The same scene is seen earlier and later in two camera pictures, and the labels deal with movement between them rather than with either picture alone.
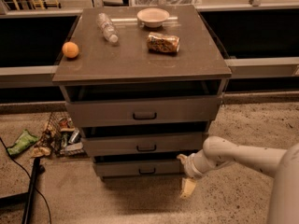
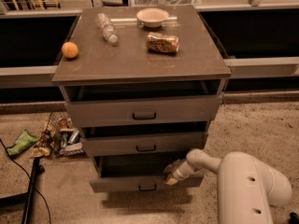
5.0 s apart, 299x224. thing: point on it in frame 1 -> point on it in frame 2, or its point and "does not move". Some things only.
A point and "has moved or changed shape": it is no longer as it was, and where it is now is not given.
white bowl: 153,17 does not move
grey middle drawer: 141,143 does not move
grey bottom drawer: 139,168 has moved or changed shape
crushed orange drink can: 163,43 does not move
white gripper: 191,167 -> 178,173
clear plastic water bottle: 107,28 does not move
